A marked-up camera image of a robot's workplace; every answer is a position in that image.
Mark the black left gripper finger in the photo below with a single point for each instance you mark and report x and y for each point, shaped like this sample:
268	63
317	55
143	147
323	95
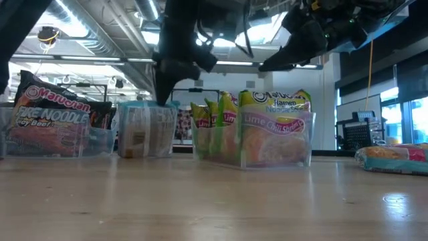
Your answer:
170	83

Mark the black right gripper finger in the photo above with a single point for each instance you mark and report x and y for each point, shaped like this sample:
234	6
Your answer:
294	53

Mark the yellow blue ramen noodle pack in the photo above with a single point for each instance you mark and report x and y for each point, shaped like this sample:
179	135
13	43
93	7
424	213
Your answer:
157	130
388	157

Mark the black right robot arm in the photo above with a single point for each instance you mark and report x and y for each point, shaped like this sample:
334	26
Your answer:
378	16

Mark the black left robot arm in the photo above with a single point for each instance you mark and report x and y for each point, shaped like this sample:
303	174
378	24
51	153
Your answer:
16	33

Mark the dark patterned fabric panel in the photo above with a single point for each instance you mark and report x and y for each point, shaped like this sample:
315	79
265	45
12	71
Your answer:
183	124

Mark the long ceiling light strip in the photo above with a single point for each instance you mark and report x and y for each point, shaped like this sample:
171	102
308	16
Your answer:
234	63
90	58

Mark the clear plastic rectangular bin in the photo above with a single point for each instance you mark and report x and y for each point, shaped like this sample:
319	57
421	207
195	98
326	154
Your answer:
100	144

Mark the silver ventilation duct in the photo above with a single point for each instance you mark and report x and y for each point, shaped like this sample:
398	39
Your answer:
100	40

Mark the black aluminium rig frame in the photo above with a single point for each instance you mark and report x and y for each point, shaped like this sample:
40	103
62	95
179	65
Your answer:
332	153

